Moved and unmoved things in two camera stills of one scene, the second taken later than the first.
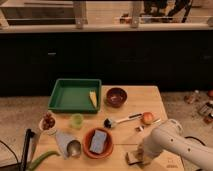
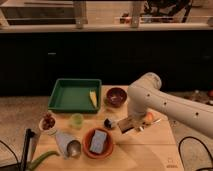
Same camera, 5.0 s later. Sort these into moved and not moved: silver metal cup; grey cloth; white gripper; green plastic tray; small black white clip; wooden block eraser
Moved: white gripper; wooden block eraser
Not moved: silver metal cup; green plastic tray; small black white clip; grey cloth
